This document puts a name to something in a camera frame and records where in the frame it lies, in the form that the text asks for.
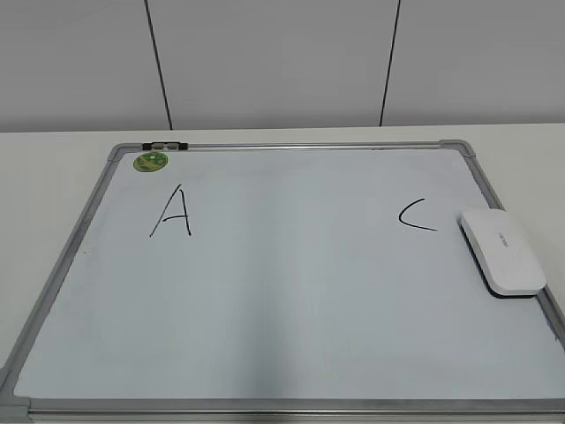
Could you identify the white board eraser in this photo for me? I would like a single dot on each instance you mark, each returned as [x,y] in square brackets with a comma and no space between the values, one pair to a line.
[506,258]

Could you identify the round green magnet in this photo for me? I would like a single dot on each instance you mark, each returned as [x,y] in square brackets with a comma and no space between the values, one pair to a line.
[150,162]

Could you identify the black grey board clip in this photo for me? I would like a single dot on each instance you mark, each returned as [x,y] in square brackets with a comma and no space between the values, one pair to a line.
[165,145]

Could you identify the white board with grey frame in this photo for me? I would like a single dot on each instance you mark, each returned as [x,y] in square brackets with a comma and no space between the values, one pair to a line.
[254,280]

